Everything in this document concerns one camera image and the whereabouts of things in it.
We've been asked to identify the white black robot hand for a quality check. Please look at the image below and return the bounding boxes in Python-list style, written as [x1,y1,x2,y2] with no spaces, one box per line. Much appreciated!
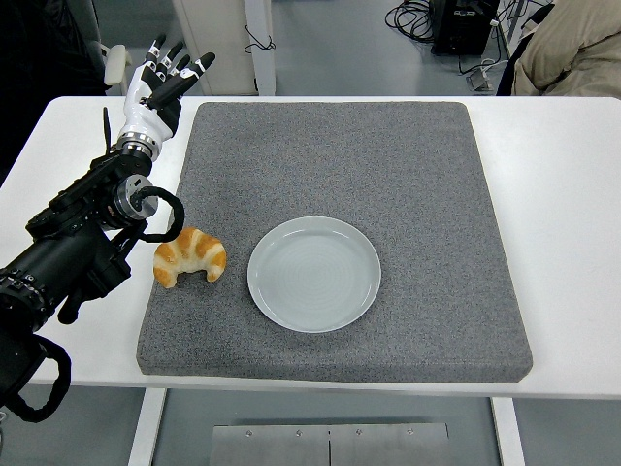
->
[117,33,216,147]

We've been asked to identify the golden brown croissant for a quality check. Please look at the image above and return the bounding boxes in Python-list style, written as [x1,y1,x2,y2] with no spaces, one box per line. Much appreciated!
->
[152,226,228,289]

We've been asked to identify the pale grey round plate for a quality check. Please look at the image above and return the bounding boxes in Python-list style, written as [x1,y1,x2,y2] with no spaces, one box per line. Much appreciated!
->
[246,216,382,334]

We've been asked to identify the grey metal plate with screws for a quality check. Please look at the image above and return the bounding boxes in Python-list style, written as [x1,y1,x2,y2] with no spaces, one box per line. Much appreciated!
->
[211,422,450,466]

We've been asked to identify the grey chair with white armrest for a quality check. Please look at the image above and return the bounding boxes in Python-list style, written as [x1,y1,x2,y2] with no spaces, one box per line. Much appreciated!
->
[72,0,133,97]

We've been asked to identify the black garment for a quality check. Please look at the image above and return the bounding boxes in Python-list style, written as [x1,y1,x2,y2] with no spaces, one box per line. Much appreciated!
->
[0,0,108,185]

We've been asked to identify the grey square foam mat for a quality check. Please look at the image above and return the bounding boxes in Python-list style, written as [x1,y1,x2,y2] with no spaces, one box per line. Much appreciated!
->
[136,100,534,385]

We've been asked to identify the white table leg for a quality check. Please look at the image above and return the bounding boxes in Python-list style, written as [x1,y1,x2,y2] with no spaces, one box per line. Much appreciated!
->
[489,396,526,466]
[126,387,169,466]

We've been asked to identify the black computer case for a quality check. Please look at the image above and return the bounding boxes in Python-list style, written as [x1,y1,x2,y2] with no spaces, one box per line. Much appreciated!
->
[430,0,501,55]

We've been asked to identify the person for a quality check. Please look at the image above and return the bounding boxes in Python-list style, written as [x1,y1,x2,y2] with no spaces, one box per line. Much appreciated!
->
[495,0,621,97]

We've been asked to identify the white cabinet with post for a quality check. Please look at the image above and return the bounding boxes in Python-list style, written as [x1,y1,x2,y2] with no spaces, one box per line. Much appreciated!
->
[172,0,278,96]

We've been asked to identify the thin black hanging cable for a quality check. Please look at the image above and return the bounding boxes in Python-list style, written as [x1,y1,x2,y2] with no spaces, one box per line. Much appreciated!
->
[244,23,277,53]

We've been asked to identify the black cable bundle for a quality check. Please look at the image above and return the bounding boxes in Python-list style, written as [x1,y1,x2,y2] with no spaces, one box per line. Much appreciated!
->
[384,0,436,45]

